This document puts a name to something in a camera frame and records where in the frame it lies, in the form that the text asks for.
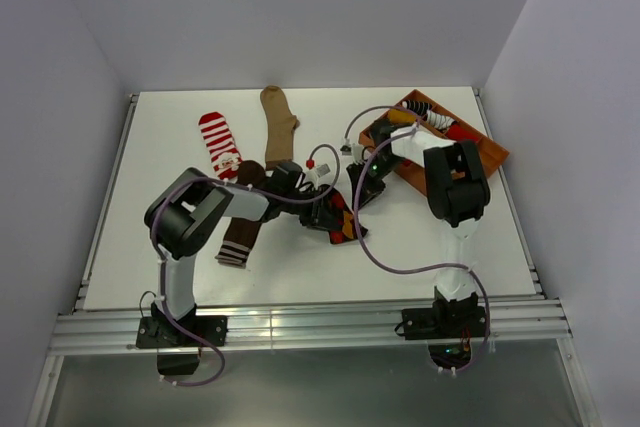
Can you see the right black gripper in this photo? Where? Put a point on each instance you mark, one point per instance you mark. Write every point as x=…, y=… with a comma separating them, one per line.
x=367, y=189

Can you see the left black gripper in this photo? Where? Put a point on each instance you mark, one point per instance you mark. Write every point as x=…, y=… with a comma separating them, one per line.
x=319, y=215

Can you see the argyle patterned sock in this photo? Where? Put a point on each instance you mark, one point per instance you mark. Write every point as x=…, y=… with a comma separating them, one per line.
x=343, y=218

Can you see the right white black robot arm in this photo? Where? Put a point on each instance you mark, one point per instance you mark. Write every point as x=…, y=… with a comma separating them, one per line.
x=457, y=194

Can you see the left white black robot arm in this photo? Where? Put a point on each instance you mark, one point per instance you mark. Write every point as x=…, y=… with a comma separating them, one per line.
x=183, y=218

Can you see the mustard yellow rolled sock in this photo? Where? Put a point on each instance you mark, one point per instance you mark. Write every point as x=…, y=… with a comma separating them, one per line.
x=396, y=116

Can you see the orange compartment organizer tray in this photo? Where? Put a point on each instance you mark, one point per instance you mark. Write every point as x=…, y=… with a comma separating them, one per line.
x=491, y=154

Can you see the red rolled sock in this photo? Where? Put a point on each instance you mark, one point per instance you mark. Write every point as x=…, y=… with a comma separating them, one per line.
x=458, y=133

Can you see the brown striped cuff sock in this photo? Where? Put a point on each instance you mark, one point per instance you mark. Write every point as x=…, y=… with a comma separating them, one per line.
x=241, y=235

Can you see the tan beige sock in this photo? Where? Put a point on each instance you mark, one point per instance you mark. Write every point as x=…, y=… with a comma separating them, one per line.
x=281, y=126

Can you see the red white striped santa sock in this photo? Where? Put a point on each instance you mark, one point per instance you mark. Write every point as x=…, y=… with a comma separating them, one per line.
x=220, y=144

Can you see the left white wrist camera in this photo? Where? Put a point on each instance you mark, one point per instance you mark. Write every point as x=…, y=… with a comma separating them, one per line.
x=315, y=172

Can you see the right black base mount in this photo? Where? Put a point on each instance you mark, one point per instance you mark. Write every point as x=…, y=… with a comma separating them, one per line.
x=449, y=328

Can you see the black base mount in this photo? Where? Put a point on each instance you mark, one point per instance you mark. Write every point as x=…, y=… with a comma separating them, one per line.
x=178, y=354
x=449, y=328

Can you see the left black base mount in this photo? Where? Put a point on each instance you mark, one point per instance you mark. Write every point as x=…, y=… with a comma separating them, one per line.
x=178, y=354

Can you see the aluminium frame rail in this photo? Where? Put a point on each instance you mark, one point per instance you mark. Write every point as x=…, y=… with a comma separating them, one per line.
x=285, y=361

